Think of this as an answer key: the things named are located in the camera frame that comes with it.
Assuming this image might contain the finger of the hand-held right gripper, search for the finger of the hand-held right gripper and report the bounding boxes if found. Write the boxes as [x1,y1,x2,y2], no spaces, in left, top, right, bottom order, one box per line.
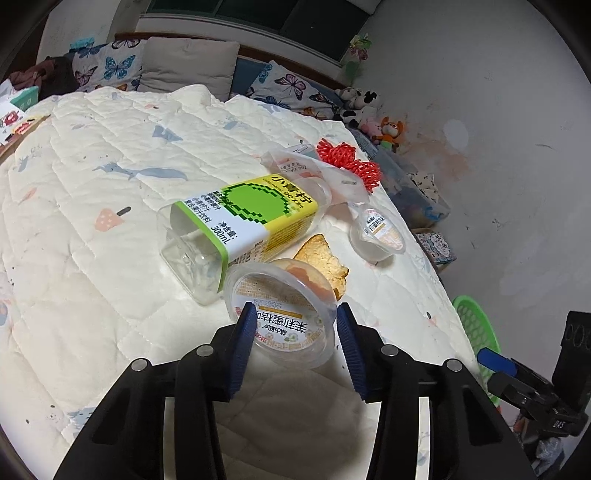
[476,348,518,376]
[488,370,546,420]

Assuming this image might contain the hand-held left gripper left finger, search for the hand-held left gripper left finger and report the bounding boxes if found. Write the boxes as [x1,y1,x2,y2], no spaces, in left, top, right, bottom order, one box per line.
[53,302,257,480]

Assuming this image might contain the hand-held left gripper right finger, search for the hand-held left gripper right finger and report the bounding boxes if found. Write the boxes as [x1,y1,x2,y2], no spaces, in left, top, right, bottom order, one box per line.
[335,302,539,480]

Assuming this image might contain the green plastic basket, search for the green plastic basket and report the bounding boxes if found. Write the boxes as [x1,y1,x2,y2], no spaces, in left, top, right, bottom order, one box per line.
[452,295,502,408]

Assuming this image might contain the large clear jelly cup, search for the large clear jelly cup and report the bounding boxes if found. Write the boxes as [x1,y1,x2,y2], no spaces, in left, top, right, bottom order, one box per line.
[223,259,339,370]

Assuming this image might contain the bluish plastic bag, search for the bluish plastic bag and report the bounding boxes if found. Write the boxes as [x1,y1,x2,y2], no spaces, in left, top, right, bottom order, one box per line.
[521,433,568,477]

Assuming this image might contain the toasted bread slice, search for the toasted bread slice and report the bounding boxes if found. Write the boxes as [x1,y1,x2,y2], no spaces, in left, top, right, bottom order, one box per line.
[293,233,351,301]

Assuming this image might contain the clear bottle with green label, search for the clear bottle with green label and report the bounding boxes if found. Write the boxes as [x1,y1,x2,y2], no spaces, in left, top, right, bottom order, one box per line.
[156,174,334,306]

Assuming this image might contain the printed cardboard box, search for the printed cardboard box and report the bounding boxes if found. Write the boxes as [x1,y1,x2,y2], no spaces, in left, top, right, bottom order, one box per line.
[413,230,458,276]

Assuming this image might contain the small clear jelly cup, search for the small clear jelly cup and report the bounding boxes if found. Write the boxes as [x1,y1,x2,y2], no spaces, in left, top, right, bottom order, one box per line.
[349,205,406,264]

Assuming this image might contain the clear plastic storage box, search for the clear plastic storage box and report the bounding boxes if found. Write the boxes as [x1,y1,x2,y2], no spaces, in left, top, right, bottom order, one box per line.
[350,126,451,228]

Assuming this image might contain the white quilted blanket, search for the white quilted blanket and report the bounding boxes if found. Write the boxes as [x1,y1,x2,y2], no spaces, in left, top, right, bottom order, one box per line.
[0,84,481,446]

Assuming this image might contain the clear plastic bag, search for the clear plastic bag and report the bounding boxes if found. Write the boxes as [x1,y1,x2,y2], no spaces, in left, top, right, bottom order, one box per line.
[260,142,371,205]

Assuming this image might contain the orange fox plush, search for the orange fox plush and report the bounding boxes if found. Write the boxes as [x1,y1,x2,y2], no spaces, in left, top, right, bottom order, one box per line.
[372,117,406,153]

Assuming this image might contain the black and white cow plush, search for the black and white cow plush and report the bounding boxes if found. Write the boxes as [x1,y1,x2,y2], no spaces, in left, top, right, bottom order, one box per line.
[335,86,380,129]

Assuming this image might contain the butterfly print pillow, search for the butterfly print pillow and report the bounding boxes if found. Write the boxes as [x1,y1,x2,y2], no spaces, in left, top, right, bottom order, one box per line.
[71,39,144,92]
[244,60,347,122]

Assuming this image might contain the blue cushion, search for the blue cushion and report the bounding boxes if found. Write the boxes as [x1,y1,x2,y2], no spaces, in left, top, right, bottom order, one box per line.
[230,55,274,96]

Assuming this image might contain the grey pillow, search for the grey pillow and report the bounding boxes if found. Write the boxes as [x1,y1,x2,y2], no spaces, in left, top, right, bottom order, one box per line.
[138,36,241,101]

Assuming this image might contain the wooden headboard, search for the wooden headboard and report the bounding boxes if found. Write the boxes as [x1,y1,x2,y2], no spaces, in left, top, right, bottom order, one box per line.
[114,32,348,89]

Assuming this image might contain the hanging artificial flowers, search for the hanging artificial flowers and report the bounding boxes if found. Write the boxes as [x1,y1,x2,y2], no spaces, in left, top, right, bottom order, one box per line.
[341,34,370,80]

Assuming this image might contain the cartoon printed picture book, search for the cartoon printed picture book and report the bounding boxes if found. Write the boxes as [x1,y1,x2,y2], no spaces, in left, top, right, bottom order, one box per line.
[0,108,52,156]

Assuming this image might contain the green tissue box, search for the green tissue box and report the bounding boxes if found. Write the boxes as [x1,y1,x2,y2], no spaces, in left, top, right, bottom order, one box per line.
[8,85,40,112]

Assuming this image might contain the maroon clothing pile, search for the maroon clothing pile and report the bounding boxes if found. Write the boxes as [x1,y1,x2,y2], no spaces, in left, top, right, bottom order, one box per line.
[8,56,80,99]

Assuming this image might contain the window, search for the window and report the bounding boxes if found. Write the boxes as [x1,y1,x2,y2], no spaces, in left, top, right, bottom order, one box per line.
[139,0,384,35]

